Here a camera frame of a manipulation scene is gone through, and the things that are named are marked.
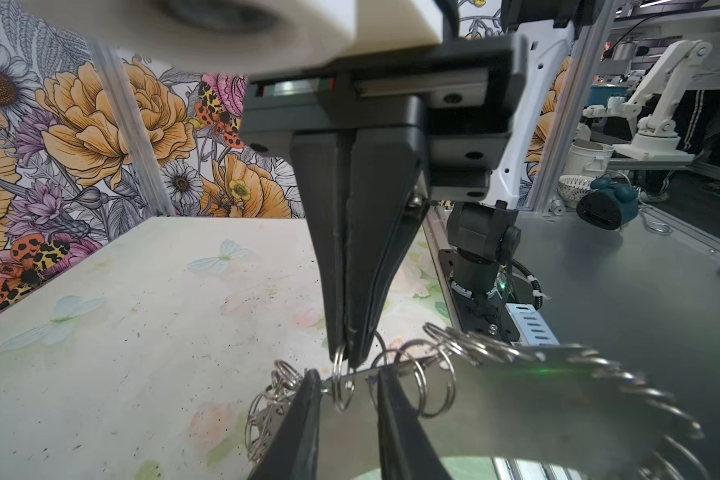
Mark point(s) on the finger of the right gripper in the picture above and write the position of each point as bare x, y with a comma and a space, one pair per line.
322, 166

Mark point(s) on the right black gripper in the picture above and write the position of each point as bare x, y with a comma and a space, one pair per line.
457, 98

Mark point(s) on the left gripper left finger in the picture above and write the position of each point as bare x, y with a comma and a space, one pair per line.
283, 425

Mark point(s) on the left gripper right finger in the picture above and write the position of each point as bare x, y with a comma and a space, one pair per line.
404, 449

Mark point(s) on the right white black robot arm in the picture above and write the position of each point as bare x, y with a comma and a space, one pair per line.
550, 28

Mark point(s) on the neighbouring white robot arm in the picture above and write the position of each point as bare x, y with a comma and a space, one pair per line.
650, 109

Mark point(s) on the white bucket in background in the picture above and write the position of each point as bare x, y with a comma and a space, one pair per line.
588, 158

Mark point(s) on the teal black device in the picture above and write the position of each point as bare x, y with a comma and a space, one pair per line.
609, 205

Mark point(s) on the right aluminium corner post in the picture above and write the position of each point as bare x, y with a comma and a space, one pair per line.
116, 84

